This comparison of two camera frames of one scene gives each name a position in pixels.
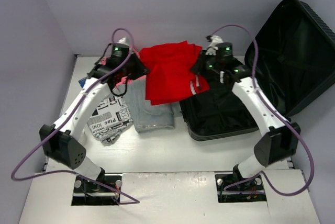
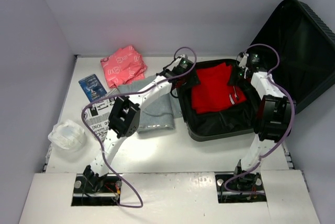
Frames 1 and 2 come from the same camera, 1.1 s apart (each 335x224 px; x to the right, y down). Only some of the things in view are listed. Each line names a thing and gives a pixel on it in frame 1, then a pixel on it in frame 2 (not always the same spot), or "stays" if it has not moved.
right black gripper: (197, 66) -> (236, 78)
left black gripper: (140, 65) -> (192, 80)
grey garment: (146, 116) stays
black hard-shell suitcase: (291, 57) stays
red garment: (170, 75) -> (213, 92)
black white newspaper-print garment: (109, 117) stays
